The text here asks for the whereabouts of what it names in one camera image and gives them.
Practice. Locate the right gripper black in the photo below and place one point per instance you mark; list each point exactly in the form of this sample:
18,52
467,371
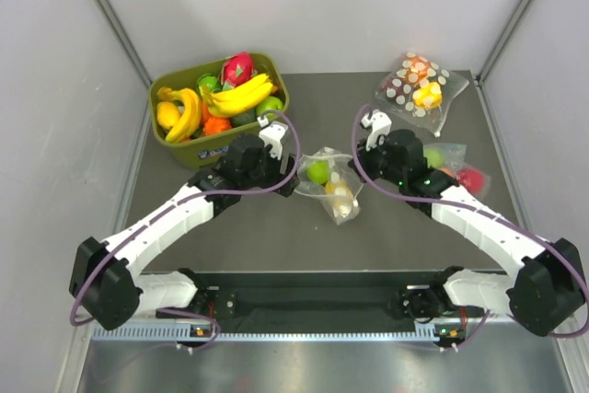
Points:
364,156

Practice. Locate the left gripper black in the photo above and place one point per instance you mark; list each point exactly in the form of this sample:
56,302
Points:
278,178

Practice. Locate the green apple toy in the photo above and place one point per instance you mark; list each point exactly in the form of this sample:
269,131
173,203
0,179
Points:
318,172
269,103

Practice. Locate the zip bag with bananas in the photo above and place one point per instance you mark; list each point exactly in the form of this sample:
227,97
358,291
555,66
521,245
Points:
340,168

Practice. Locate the yellow banana bunch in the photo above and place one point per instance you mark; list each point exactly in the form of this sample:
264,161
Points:
190,107
235,101

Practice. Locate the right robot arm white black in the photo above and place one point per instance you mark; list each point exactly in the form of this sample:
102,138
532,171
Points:
541,283

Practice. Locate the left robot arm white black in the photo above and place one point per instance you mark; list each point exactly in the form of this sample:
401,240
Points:
108,278

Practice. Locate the yellow mango toy in bag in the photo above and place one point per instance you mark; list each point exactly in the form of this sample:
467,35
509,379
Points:
340,199

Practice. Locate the blue zip bag colourful balls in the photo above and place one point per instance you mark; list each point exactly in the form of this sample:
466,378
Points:
451,159

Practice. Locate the polka dot zip bag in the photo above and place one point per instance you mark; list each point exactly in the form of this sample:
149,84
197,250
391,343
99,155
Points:
420,92

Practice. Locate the orange pumpkin toy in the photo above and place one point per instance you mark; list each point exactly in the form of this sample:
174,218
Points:
215,125

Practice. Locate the yellow banana bunch in bin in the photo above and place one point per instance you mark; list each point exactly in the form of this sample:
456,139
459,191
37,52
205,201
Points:
190,107

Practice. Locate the olive green plastic bin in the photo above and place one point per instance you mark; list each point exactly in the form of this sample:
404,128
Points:
200,150

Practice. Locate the pink dragon fruit toy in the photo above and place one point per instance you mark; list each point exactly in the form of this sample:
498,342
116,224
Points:
236,70

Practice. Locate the green round fruit toy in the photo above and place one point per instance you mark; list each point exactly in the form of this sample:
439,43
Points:
210,81

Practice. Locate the yellow lemon toy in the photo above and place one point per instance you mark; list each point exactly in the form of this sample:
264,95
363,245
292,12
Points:
167,115

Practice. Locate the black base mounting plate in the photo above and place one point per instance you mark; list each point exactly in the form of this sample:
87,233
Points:
313,301

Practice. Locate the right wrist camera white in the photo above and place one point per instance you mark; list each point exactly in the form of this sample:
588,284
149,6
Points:
377,125

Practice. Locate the slotted grey cable duct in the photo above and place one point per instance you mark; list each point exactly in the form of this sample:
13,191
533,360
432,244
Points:
183,331

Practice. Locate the right aluminium frame post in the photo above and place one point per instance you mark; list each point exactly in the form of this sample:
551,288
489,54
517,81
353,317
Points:
498,48

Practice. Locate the aluminium frame post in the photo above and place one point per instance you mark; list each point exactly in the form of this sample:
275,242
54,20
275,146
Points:
108,12
498,48

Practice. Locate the left aluminium frame post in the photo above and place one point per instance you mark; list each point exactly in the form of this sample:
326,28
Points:
108,12

